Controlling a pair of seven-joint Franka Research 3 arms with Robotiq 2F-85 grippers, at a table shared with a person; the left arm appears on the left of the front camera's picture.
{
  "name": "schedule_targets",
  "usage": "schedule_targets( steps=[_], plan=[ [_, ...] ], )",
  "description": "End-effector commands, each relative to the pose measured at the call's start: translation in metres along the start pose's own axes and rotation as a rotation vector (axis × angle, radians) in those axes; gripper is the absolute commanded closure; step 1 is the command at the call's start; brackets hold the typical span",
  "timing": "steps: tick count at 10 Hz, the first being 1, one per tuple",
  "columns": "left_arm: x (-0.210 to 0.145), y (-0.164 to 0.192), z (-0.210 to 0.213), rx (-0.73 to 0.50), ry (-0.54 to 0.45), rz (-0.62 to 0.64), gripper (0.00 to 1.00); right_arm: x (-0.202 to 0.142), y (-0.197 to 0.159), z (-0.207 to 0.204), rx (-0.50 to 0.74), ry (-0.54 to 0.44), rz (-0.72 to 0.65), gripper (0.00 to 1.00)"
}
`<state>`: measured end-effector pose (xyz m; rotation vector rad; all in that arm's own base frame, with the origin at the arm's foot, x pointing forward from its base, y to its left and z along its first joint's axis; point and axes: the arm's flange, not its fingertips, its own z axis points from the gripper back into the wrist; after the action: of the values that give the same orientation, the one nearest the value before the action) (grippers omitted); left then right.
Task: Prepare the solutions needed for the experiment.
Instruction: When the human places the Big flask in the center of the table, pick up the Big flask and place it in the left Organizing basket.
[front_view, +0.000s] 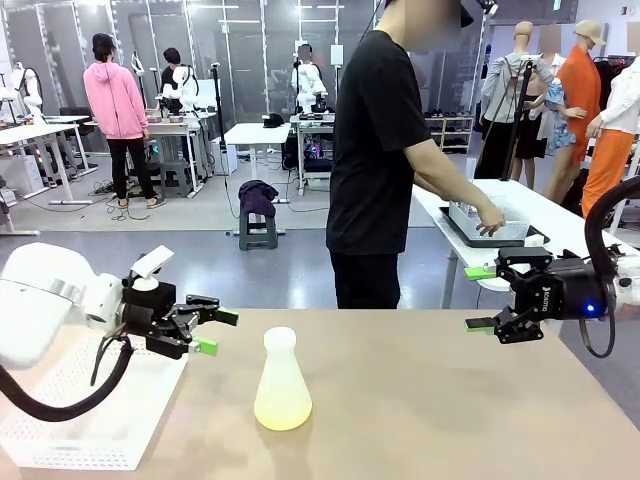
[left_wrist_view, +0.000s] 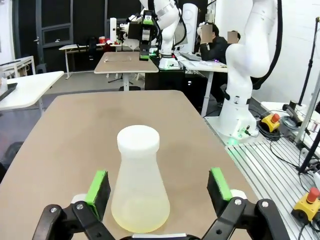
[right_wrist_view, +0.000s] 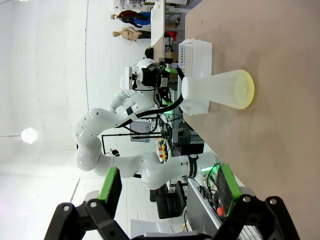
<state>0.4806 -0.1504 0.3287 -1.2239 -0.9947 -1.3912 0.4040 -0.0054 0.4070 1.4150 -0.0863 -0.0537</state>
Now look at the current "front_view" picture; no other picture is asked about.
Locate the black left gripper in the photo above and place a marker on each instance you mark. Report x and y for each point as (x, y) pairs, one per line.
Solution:
(150, 310)

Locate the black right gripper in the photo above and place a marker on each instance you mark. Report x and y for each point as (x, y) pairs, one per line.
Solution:
(560, 295)

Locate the translucent plastic conical flask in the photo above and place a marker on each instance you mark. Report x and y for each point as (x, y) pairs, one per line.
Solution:
(282, 395)

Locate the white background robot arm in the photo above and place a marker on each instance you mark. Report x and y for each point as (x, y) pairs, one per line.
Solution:
(310, 92)
(30, 90)
(185, 85)

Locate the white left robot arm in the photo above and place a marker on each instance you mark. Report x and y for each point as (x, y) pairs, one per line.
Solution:
(45, 300)

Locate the person's right forearm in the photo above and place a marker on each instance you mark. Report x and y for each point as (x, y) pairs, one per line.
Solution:
(450, 185)

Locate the person's right hand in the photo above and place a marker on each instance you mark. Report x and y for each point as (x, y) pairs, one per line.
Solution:
(490, 222)

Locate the small white box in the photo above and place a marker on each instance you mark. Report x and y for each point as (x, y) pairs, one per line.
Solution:
(534, 240)

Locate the black tray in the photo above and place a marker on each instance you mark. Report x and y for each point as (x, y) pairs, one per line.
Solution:
(445, 216)

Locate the grey step stool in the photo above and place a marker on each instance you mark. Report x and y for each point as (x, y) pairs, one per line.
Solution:
(257, 235)
(175, 175)

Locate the white side table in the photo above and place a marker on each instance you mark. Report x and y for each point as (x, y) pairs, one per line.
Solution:
(550, 210)

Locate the dark purple cloth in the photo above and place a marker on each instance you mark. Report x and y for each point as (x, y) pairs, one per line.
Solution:
(257, 195)

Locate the wooden shoe shelf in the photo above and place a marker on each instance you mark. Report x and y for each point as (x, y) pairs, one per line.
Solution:
(450, 135)

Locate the person in black T-shirt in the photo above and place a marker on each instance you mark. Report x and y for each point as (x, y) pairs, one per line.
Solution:
(370, 150)

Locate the black tripod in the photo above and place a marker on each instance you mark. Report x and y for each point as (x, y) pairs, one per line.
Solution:
(517, 115)

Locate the white desk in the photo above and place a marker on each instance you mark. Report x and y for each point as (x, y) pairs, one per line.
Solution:
(30, 132)
(170, 127)
(257, 134)

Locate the mannequin in blue dress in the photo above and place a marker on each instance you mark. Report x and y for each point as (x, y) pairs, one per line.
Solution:
(562, 115)

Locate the mannequin in grey shirt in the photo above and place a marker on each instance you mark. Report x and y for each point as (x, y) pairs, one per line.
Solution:
(505, 90)

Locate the black cap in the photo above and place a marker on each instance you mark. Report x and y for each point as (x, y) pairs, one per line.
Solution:
(273, 120)

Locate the mannequin in orange coat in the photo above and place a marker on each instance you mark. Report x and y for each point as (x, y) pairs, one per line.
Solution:
(580, 90)

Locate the person in pink hoodie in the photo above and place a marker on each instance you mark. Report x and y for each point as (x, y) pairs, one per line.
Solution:
(115, 100)

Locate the background person in black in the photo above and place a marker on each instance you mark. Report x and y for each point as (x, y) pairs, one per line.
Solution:
(170, 75)

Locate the background person in white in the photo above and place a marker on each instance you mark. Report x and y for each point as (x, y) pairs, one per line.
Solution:
(305, 55)

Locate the metal frame workbench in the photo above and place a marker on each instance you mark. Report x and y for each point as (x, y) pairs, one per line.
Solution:
(312, 125)

